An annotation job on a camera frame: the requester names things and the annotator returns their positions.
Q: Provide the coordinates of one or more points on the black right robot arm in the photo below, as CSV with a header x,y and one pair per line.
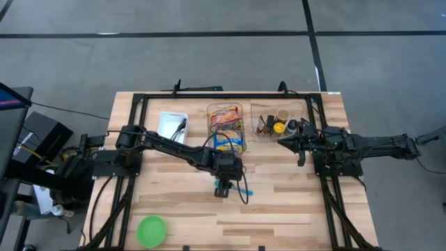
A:
x,y
376,146

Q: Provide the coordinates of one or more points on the blue ramen noodle packet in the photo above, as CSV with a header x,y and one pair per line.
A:
x,y
226,143

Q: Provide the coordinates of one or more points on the white plastic bin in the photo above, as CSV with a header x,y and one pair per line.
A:
x,y
167,122

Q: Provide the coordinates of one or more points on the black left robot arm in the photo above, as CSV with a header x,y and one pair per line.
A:
x,y
167,144

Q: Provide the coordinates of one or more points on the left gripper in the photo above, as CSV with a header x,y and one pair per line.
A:
x,y
226,167

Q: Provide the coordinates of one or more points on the tan-lid jar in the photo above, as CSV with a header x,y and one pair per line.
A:
x,y
283,115

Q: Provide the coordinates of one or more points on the yellow-lid spice jar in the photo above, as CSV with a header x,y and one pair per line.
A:
x,y
278,128

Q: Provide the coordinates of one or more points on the grey monitor blue screen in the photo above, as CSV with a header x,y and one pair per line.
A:
x,y
14,139

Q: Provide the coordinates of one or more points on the dark steel spoon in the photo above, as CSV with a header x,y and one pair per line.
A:
x,y
177,131

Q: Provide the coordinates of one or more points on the black-lid spice jar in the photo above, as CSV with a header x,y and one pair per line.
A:
x,y
291,125

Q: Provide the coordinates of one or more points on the wide clear plastic bin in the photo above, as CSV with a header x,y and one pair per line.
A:
x,y
296,106

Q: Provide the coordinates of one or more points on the black box white lettering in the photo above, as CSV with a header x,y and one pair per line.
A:
x,y
42,132

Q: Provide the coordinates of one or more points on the teal plastic spoon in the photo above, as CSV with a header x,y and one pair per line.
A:
x,y
244,191

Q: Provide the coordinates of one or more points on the white paper sheet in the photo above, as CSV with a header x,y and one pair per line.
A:
x,y
43,200

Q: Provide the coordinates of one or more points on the green plastic bowl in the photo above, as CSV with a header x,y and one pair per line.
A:
x,y
151,231

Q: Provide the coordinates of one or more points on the small white table sticker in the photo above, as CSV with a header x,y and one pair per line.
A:
x,y
334,92

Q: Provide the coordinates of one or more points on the red ramen noodle packet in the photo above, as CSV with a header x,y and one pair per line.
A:
x,y
226,120

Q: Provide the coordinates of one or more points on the narrow clear plastic bin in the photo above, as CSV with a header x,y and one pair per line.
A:
x,y
208,115

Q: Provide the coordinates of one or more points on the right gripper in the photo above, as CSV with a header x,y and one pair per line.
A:
x,y
313,144

